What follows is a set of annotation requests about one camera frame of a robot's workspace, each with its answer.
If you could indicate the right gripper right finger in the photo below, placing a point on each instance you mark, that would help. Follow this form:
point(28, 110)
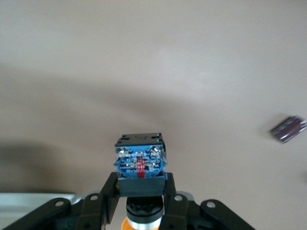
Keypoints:
point(177, 210)

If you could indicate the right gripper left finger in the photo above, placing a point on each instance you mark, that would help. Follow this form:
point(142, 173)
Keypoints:
point(93, 210)

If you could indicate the yellow push button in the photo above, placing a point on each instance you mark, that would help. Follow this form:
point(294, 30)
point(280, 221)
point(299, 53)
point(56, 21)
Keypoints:
point(139, 163)

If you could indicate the purple cylindrical capacitor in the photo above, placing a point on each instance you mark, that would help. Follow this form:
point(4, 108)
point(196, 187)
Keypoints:
point(287, 129)

